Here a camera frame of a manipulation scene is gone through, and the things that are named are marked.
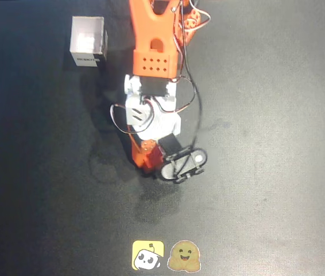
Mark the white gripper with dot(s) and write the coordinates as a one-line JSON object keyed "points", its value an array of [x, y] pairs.
{"points": [[150, 146]]}

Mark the red cube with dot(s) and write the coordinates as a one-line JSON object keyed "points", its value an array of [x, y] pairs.
{"points": [[155, 158]]}

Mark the orange and white robot arm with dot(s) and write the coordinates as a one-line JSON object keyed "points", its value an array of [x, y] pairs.
{"points": [[151, 28]]}

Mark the white cardboard box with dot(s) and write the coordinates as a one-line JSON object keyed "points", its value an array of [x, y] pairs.
{"points": [[86, 59]]}

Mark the black webcam on gripper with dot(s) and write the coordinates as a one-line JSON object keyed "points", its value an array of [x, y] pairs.
{"points": [[184, 165]]}

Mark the yellow robot face sticker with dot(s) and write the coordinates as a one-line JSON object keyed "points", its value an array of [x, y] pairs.
{"points": [[148, 254]]}

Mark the hugging face emoji sticker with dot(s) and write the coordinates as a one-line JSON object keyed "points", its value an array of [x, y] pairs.
{"points": [[184, 256]]}

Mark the black table mat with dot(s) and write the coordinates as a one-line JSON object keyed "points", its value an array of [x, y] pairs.
{"points": [[251, 201]]}

